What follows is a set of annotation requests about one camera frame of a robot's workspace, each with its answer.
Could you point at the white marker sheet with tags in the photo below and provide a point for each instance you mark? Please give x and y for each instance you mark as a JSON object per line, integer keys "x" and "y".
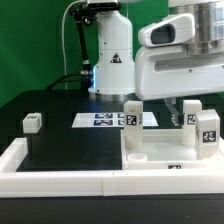
{"x": 109, "y": 119}

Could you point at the white square table top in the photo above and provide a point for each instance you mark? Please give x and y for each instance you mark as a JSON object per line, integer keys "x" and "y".
{"x": 163, "y": 149}

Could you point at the white U-shaped fence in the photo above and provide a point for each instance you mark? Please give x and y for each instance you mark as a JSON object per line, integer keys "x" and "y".
{"x": 100, "y": 183}

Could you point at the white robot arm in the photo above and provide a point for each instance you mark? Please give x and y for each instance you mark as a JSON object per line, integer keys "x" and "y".
{"x": 114, "y": 74}

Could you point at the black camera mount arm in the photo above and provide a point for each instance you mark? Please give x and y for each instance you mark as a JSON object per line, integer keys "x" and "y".
{"x": 83, "y": 16}

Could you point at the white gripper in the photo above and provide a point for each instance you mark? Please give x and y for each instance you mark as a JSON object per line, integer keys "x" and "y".
{"x": 164, "y": 69}

